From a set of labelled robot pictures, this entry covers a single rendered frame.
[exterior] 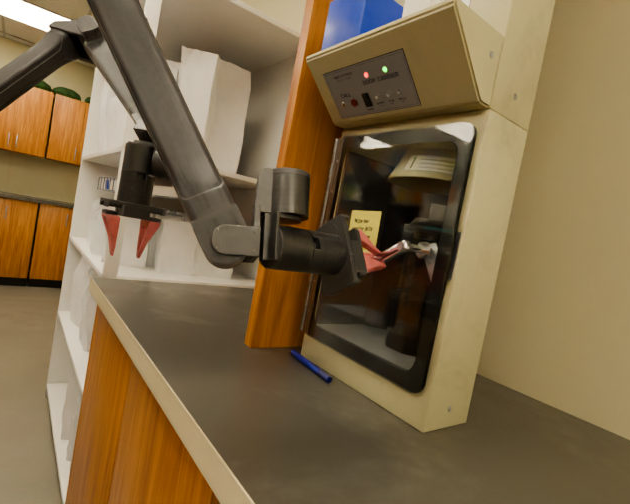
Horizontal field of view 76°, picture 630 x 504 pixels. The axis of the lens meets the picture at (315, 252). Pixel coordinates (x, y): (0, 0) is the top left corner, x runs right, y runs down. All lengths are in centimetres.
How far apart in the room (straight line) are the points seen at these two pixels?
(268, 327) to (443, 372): 38
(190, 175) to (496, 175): 43
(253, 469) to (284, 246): 24
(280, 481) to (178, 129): 41
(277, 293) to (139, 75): 49
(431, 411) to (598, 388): 43
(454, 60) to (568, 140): 51
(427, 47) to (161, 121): 36
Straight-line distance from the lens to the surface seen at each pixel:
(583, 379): 100
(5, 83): 113
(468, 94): 63
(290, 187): 51
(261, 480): 48
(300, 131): 86
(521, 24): 72
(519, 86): 71
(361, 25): 74
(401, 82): 68
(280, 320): 88
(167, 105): 54
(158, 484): 79
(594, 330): 99
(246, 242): 48
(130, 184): 79
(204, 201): 49
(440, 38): 62
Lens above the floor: 120
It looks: 3 degrees down
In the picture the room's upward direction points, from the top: 11 degrees clockwise
